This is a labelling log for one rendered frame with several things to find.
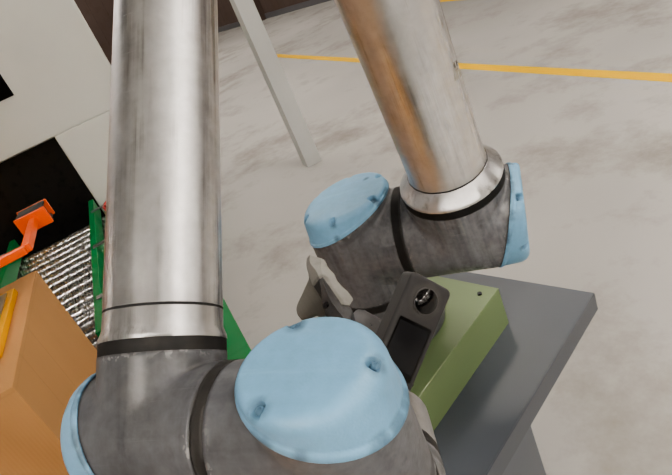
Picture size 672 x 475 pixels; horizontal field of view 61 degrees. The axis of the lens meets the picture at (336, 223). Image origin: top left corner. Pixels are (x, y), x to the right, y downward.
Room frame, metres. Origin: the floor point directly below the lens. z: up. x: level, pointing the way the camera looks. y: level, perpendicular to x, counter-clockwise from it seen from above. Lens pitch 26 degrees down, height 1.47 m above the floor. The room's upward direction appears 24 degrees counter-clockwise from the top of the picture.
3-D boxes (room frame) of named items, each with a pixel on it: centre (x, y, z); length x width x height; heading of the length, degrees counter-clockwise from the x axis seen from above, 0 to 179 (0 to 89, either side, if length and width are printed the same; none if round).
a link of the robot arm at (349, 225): (0.82, -0.03, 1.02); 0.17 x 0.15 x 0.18; 65
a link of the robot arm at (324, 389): (0.27, 0.06, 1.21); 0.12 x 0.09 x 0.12; 65
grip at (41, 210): (1.59, 0.76, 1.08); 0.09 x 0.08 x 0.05; 103
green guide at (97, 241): (2.44, 1.00, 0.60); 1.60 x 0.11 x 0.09; 14
